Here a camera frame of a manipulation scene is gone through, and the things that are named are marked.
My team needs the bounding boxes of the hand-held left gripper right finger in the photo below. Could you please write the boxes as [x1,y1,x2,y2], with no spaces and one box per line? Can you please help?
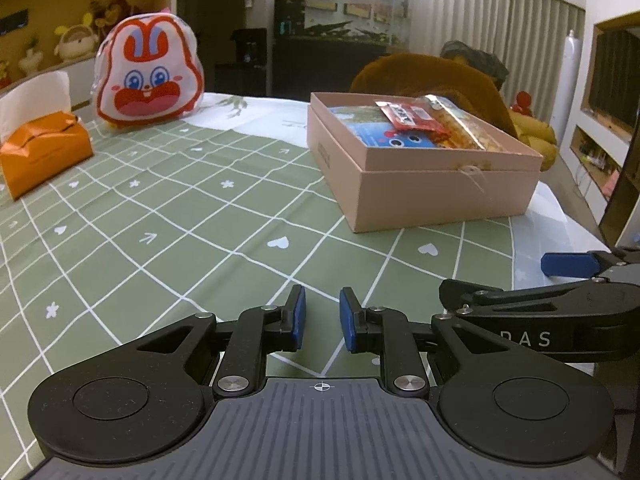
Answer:
[339,286,501,398]

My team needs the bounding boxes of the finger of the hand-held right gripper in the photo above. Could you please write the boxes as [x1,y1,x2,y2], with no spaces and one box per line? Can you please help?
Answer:
[439,279,640,317]
[541,246,640,283]

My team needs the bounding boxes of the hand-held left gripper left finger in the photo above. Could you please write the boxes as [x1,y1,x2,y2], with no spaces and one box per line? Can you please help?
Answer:
[136,284,307,397]

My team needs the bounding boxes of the pink cardboard box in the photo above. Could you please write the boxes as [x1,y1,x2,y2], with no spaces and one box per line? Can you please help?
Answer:
[306,91,545,234]

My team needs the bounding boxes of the long clear biscuit packet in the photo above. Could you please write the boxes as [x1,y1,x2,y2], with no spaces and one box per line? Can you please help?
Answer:
[422,94,503,153]

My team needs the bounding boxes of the blue cartoon snack packet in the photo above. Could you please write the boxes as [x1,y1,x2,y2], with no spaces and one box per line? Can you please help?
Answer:
[330,105,451,151]

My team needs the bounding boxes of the small red snack packet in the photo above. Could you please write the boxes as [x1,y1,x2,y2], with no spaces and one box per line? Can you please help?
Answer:
[375,100,451,142]

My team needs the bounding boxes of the white media cabinet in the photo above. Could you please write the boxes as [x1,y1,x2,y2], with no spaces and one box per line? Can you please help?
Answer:
[559,10,640,228]

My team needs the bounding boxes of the yellow chair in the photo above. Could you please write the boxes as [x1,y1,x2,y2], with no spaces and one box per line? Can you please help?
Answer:
[500,110,558,171]

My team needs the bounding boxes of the green checked tablecloth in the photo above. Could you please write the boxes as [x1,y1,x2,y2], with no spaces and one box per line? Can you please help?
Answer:
[0,117,568,461]

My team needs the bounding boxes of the white tower fan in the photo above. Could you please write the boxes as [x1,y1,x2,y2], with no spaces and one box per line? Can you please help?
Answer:
[564,32,583,146]

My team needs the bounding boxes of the black television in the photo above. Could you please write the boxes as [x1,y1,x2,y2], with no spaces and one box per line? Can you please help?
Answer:
[589,27,640,133]

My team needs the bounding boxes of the dark grey cushion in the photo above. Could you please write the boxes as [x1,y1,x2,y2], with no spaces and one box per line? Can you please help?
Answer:
[440,40,508,92]

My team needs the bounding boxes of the black cabinet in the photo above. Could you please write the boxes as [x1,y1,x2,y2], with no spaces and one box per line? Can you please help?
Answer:
[270,37,391,103]

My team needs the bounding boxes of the pale pleated curtain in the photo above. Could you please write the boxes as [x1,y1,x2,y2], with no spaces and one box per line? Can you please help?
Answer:
[400,0,586,131]

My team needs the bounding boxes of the rabbit face bag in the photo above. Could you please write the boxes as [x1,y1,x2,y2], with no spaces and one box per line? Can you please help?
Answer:
[92,10,205,128]

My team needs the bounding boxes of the black water dispenser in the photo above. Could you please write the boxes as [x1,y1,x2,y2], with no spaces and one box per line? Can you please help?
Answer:
[215,27,268,96]

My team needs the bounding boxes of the fish tank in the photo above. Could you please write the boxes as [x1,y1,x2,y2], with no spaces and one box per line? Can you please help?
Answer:
[274,0,411,43]

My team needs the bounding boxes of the orange tissue box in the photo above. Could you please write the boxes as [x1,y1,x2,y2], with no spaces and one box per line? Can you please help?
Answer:
[0,112,94,202]

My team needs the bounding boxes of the white tissue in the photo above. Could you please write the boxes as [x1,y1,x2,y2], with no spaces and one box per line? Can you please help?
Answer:
[0,71,71,141]

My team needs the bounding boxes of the white plush toy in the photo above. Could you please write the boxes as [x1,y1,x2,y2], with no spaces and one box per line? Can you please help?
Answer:
[52,12,98,61]

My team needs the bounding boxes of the brown monkey plush toy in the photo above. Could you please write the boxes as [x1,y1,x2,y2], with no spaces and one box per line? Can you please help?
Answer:
[92,0,143,31]

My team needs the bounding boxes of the white vase with plant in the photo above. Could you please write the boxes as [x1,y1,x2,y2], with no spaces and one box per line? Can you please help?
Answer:
[19,35,43,75]

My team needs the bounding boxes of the black moon phase panel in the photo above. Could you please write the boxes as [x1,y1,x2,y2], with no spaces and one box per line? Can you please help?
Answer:
[0,10,27,36]

